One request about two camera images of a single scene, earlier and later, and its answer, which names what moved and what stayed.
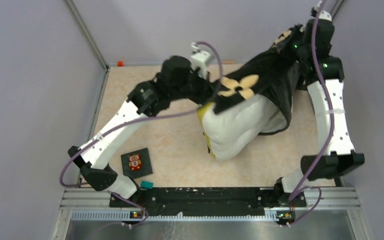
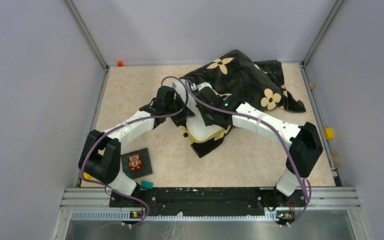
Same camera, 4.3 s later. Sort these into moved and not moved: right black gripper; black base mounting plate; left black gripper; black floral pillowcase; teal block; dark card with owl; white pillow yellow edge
Moved: left black gripper; black floral pillowcase; right black gripper; white pillow yellow edge
Not moved: dark card with owl; black base mounting plate; teal block
